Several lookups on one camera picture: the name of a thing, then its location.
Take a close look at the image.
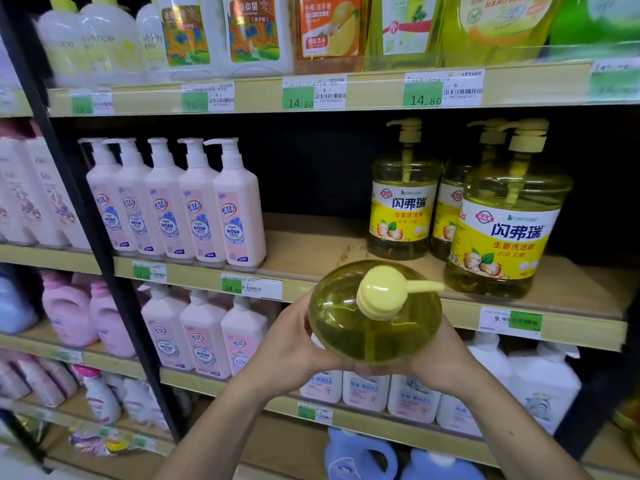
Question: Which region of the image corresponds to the person's right hand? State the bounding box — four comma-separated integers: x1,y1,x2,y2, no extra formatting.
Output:
353,317,487,401

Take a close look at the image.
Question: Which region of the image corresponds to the person's left hand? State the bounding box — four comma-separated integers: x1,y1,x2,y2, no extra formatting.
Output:
243,293,352,397

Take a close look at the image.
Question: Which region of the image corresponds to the yellow dish soap pump bottle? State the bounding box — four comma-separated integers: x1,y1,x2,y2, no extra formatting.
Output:
307,259,446,367
443,118,575,299
429,119,509,262
367,118,443,261

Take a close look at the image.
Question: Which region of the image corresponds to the person's right forearm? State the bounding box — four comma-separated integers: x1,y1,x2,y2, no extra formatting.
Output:
452,372,596,480

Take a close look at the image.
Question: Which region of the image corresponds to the person's left forearm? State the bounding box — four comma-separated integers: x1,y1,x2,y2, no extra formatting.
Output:
149,367,276,480

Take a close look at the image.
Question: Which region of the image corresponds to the white baby label bottle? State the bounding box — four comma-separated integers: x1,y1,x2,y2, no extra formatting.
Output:
387,374,443,425
299,369,344,405
341,372,391,413

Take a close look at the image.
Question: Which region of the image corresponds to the pink angular pump bottle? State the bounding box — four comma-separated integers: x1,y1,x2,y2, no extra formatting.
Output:
179,289,232,379
137,283,196,371
221,294,271,377

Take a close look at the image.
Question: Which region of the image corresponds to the light blue detergent jug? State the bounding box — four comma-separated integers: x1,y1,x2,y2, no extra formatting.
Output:
0,274,41,335
399,448,486,480
323,428,399,480

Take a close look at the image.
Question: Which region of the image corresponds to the pink detergent jug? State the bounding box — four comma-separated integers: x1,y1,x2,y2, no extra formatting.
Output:
89,279,137,359
41,269,99,348

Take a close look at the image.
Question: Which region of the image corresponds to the yellow orange detergent jug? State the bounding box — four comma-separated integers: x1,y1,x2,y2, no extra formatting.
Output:
612,394,640,461

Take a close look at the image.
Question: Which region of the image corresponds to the purple yellow detergent pouch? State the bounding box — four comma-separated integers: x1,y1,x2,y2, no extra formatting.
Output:
69,429,161,457

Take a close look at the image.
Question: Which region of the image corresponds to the white bottle floral label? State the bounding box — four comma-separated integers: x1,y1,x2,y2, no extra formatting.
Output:
0,194,36,245
0,137,70,248
25,137,92,251

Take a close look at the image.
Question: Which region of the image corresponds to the white bottle colourful label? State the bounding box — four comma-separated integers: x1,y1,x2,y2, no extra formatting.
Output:
149,0,231,81
219,0,296,77

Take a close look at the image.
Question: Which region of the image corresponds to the orange bottle lemon label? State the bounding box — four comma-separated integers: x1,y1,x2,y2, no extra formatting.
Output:
292,0,371,75

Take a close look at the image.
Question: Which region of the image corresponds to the small white bottle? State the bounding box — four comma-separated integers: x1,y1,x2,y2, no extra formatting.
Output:
135,2,171,83

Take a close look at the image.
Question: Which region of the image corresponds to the tall yellow green bottle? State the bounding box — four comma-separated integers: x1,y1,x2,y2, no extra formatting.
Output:
367,0,449,71

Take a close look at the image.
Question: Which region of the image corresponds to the round yellow hand wash bottle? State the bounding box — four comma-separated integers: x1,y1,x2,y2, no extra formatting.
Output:
439,0,566,65

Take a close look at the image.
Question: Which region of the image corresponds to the round white bottle green pump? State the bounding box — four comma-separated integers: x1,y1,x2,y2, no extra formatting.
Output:
35,0,93,88
79,0,149,85

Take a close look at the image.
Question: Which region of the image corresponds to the round green hand wash bottle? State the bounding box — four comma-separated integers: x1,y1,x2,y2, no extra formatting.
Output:
547,0,640,48

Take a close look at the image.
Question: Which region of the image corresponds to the pale lavender bottle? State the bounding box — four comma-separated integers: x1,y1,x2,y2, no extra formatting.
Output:
0,37,22,91

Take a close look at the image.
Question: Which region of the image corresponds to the wooden shelf rack black frame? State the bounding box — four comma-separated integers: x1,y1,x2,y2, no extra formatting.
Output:
0,0,640,480

